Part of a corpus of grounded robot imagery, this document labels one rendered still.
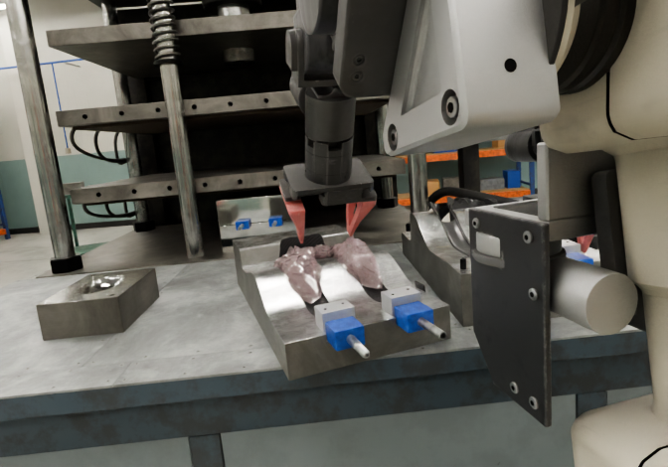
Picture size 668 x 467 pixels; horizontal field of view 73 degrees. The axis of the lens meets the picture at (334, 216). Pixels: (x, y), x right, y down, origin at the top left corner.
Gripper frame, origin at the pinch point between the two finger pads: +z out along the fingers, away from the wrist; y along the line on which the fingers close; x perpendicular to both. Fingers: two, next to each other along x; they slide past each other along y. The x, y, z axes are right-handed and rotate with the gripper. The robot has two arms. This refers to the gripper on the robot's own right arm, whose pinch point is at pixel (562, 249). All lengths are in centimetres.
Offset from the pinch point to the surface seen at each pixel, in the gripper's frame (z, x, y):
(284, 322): 5.1, 5.4, 45.9
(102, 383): 10, 7, 73
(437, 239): 1.3, -21.4, 14.8
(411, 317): 4.3, 10.8, 27.8
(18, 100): -141, -712, 508
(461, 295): 5.4, 1.7, 17.6
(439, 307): 5.3, 5.7, 22.4
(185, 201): -7, -75, 81
